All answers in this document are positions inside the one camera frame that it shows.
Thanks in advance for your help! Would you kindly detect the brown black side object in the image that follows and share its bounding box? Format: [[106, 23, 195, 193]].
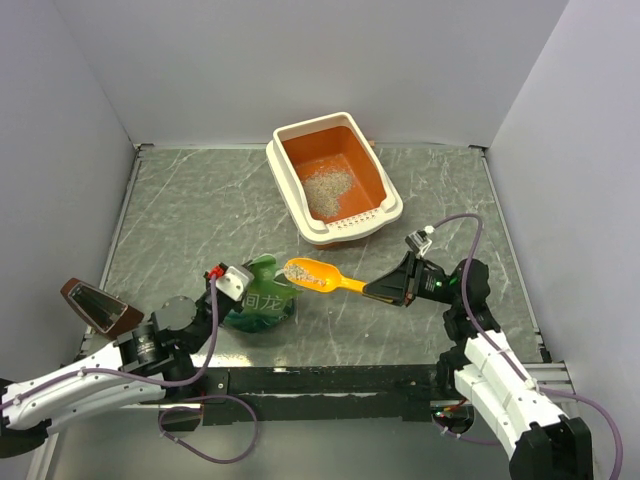
[[60, 278, 144, 340]]

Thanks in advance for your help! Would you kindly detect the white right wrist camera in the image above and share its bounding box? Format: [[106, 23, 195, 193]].
[[405, 225, 435, 259]]

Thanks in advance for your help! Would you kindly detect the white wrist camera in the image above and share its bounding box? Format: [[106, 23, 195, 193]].
[[204, 264, 254, 302], [405, 225, 435, 259]]

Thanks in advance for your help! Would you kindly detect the yellow plastic litter scoop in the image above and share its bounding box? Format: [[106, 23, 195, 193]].
[[283, 257, 366, 294]]

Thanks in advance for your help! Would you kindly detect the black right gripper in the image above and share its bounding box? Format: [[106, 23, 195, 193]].
[[362, 250, 461, 307]]

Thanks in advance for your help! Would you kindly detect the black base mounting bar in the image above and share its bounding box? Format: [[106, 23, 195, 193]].
[[157, 364, 496, 432]]

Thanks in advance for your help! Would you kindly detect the green cat litter bag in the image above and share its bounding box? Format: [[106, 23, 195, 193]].
[[223, 254, 302, 333]]

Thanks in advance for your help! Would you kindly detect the orange and cream litter box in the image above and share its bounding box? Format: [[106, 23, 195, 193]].
[[266, 112, 403, 248]]

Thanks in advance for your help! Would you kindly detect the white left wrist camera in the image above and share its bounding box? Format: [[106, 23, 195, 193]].
[[204, 264, 254, 302]]

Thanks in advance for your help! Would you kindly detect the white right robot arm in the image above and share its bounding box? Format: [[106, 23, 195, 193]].
[[363, 252, 594, 479]]

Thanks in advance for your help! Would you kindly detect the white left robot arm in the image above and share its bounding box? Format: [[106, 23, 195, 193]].
[[1, 291, 242, 458]]

